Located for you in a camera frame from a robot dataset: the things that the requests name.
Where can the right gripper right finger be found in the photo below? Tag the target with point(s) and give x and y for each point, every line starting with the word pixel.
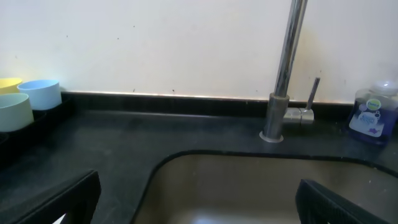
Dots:
pixel 323 205

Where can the steel sink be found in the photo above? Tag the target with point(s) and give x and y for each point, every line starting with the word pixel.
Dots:
pixel 233 186

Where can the steel tap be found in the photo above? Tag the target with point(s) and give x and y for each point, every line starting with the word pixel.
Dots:
pixel 286 62

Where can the blue soap bottle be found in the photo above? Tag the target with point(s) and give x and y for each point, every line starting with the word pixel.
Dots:
pixel 371 118

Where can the green cup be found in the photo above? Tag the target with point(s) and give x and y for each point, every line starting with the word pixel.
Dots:
pixel 14 115

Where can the blue cup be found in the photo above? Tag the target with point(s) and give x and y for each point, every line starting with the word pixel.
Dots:
pixel 43 96

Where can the yellow cup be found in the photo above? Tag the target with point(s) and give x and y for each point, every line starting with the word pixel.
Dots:
pixel 7 85

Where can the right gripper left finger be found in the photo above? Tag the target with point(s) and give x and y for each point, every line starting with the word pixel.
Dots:
pixel 68 199

